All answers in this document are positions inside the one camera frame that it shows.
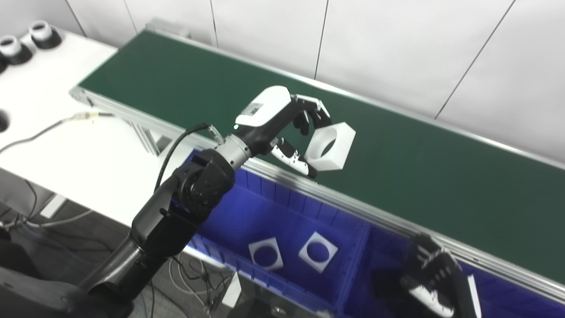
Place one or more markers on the blue bin with white parts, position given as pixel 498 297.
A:
pixel 265 212

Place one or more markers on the aluminium conveyor leg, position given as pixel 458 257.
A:
pixel 148 134

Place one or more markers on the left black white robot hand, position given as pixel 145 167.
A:
pixel 265 110

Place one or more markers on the white square part with hole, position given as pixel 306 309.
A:
pixel 264 243
pixel 321 267
pixel 340 150

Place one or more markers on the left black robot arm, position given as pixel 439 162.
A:
pixel 176 221

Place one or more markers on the black cup with white rim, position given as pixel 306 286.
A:
pixel 15 53
pixel 46 39

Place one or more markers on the blue bin with black parts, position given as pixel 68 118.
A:
pixel 507 300

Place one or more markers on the black robot torso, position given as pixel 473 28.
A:
pixel 35 291

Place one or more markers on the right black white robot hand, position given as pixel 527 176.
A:
pixel 441 278

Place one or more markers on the green conveyor belt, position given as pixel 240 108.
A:
pixel 419 176
pixel 353 207

